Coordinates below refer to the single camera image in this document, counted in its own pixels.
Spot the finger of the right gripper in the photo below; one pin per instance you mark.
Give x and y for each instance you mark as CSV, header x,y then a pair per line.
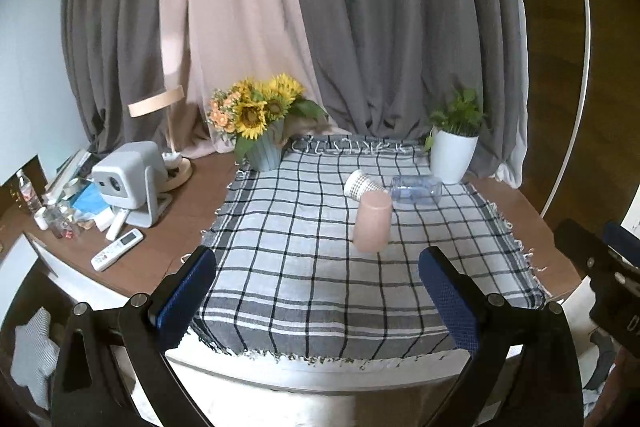
x,y
589,253
621,240

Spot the white ring light stand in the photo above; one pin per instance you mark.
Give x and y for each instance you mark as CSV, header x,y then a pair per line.
x,y
564,48

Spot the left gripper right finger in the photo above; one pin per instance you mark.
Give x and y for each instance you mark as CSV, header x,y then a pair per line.
x,y
529,352

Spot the plastic water bottle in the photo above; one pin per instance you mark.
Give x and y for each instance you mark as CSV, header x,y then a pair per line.
x,y
28,192

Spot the patterned paper cup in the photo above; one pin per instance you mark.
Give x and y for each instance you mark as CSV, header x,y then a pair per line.
x,y
358,183

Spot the white projector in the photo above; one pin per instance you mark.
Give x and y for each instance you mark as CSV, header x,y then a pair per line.
x,y
130,180

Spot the checkered tablecloth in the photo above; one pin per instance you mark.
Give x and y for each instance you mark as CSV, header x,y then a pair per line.
x,y
291,282

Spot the green plant in white pot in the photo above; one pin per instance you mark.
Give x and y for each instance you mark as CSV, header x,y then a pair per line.
x,y
453,138

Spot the pink curtain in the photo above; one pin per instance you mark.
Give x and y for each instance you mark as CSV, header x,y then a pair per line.
x,y
211,44

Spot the sunflower bouquet in blue vase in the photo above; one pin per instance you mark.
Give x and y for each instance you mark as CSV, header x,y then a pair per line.
x,y
252,116

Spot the clear plastic jar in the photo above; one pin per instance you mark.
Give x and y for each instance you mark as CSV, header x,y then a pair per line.
x,y
416,190

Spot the pink cup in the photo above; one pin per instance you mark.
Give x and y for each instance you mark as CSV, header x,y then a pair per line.
x,y
372,226

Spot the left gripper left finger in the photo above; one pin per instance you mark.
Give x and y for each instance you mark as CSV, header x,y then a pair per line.
x,y
88,389

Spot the wooden desk lamp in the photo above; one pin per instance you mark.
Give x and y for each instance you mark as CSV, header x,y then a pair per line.
x,y
179,167

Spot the grey curtain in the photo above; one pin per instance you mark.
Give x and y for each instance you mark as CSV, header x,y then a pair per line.
x,y
382,66

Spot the white remote control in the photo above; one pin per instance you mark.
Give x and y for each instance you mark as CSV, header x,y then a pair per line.
x,y
113,252

